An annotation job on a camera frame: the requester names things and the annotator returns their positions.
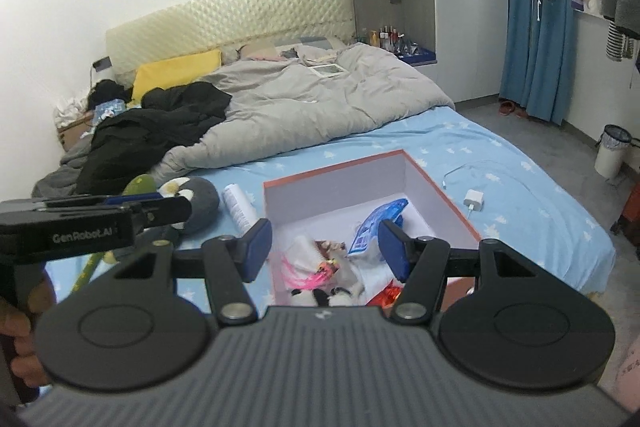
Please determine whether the grey pillow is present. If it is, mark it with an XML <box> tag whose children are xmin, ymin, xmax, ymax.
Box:
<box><xmin>292</xmin><ymin>34</ymin><xmax>346</xmax><ymax>54</ymax></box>

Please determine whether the green plush massage stick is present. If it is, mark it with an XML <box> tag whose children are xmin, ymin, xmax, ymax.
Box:
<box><xmin>70</xmin><ymin>174</ymin><xmax>156</xmax><ymax>295</ymax></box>

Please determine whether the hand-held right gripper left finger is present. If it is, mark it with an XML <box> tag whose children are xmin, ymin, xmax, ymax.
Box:
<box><xmin>112</xmin><ymin>217</ymin><xmax>275</xmax><ymax>325</ymax></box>

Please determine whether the yellow pillow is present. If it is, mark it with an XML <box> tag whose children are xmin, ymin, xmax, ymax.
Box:
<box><xmin>131</xmin><ymin>49</ymin><xmax>223</xmax><ymax>102</ymax></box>

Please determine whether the pink cardboard box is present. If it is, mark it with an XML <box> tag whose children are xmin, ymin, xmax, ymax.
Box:
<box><xmin>262</xmin><ymin>149</ymin><xmax>483</xmax><ymax>308</ymax></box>

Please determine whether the dark grey cloth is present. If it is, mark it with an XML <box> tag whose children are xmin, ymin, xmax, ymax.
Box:
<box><xmin>31</xmin><ymin>139</ymin><xmax>96</xmax><ymax>198</ymax></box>

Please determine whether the blue curtain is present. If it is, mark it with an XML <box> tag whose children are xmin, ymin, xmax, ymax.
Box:
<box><xmin>500</xmin><ymin>0</ymin><xmax>578</xmax><ymax>126</ymax></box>

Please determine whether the blue snack packet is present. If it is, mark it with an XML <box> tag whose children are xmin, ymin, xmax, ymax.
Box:
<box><xmin>347</xmin><ymin>199</ymin><xmax>408</xmax><ymax>255</ymax></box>

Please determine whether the white crumpled cloth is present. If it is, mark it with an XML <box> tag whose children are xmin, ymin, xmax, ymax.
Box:
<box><xmin>54</xmin><ymin>96</ymin><xmax>96</xmax><ymax>128</ymax></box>

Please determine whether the small black white plush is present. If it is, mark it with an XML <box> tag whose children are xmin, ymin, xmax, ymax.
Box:
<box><xmin>289</xmin><ymin>284</ymin><xmax>363</xmax><ymax>308</ymax></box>

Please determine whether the black clothing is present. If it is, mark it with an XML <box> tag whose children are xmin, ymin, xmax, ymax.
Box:
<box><xmin>75</xmin><ymin>82</ymin><xmax>233</xmax><ymax>195</ymax></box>

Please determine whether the red foil wrapper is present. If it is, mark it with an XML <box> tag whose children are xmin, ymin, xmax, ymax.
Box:
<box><xmin>370</xmin><ymin>284</ymin><xmax>405</xmax><ymax>308</ymax></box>

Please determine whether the black bundled cloth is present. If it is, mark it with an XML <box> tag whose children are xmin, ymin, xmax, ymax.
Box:
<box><xmin>87</xmin><ymin>79</ymin><xmax>133</xmax><ymax>108</ymax></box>

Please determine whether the white trash bin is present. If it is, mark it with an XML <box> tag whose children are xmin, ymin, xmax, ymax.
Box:
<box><xmin>594</xmin><ymin>124</ymin><xmax>633</xmax><ymax>180</ymax></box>

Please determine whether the pink pillow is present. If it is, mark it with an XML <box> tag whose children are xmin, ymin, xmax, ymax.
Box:
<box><xmin>235</xmin><ymin>39</ymin><xmax>291</xmax><ymax>62</ymax></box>

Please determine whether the black white striped cloth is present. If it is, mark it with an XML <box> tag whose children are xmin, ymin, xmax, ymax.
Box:
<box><xmin>606</xmin><ymin>22</ymin><xmax>637</xmax><ymax>61</ymax></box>

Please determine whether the white spray can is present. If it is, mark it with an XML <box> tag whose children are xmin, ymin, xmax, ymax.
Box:
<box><xmin>221</xmin><ymin>184</ymin><xmax>258</xmax><ymax>233</ymax></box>

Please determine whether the grey duvet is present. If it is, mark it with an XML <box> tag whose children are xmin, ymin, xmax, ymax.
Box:
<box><xmin>150</xmin><ymin>42</ymin><xmax>456</xmax><ymax>185</ymax></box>

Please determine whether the white wardrobe cabinet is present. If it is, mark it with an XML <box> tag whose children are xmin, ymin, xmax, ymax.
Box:
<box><xmin>345</xmin><ymin>0</ymin><xmax>511</xmax><ymax>108</ymax></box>

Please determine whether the pink feather toy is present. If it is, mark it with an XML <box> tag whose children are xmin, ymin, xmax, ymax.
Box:
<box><xmin>280</xmin><ymin>236</ymin><xmax>336</xmax><ymax>293</ymax></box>

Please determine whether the white framed tablet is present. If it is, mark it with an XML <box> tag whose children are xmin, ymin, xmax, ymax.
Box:
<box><xmin>306</xmin><ymin>63</ymin><xmax>350</xmax><ymax>78</ymax></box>

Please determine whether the row of cosmetic bottles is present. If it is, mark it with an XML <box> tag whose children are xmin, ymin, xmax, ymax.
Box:
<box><xmin>367</xmin><ymin>26</ymin><xmax>408</xmax><ymax>52</ymax></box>

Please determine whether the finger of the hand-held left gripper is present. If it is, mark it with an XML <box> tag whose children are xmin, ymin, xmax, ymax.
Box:
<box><xmin>100</xmin><ymin>192</ymin><xmax>162</xmax><ymax>206</ymax></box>
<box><xmin>132</xmin><ymin>196</ymin><xmax>193</xmax><ymax>232</ymax></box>

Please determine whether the grey penguin plush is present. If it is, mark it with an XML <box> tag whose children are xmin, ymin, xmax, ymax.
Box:
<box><xmin>142</xmin><ymin>177</ymin><xmax>221</xmax><ymax>240</ymax></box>

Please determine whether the white charging cable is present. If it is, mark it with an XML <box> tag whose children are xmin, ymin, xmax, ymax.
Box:
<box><xmin>442</xmin><ymin>161</ymin><xmax>538</xmax><ymax>210</ymax></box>

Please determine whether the person's left hand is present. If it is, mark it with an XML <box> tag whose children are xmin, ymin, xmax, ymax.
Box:
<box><xmin>0</xmin><ymin>277</ymin><xmax>56</xmax><ymax>390</ymax></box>

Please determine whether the blue tray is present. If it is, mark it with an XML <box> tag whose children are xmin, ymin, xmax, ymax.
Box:
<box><xmin>397</xmin><ymin>44</ymin><xmax>438</xmax><ymax>64</ymax></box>

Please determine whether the dark red case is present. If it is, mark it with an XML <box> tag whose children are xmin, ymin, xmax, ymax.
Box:
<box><xmin>617</xmin><ymin>187</ymin><xmax>640</xmax><ymax>238</ymax></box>

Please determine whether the blue star bed sheet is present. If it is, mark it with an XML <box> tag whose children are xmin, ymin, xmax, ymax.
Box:
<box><xmin>45</xmin><ymin>104</ymin><xmax>617</xmax><ymax>308</ymax></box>

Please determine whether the blue patterned packet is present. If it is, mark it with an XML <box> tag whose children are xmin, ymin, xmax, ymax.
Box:
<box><xmin>94</xmin><ymin>98</ymin><xmax>128</xmax><ymax>122</ymax></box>

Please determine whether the person's pink printed clothing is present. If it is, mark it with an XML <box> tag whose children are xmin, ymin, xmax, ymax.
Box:
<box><xmin>612</xmin><ymin>337</ymin><xmax>640</xmax><ymax>408</ymax></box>

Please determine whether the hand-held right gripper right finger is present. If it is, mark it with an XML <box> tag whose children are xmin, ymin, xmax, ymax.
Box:
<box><xmin>377</xmin><ymin>219</ymin><xmax>538</xmax><ymax>325</ymax></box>

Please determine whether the cream quilted headboard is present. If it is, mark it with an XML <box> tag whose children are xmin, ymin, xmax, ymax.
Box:
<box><xmin>105</xmin><ymin>0</ymin><xmax>357</xmax><ymax>88</ymax></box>

